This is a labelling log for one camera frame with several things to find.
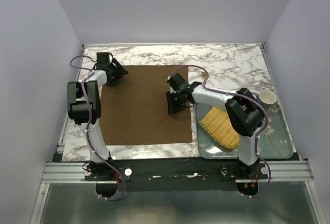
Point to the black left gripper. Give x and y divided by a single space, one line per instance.
120 72

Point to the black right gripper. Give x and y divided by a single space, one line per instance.
172 107

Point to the brown cloth napkin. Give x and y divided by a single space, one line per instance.
135 112

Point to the gold fork teal handle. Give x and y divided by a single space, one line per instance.
204 75

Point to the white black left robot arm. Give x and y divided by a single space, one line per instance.
84 108

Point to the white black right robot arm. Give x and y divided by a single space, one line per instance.
247 117

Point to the teal mug white inside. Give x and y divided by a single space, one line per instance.
267 97

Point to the yellow bamboo mat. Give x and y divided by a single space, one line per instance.
217 124

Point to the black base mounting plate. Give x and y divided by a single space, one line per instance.
175 184

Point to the teal floral metal tray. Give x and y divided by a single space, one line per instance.
275 142

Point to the aluminium frame rail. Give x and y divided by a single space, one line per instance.
166 169

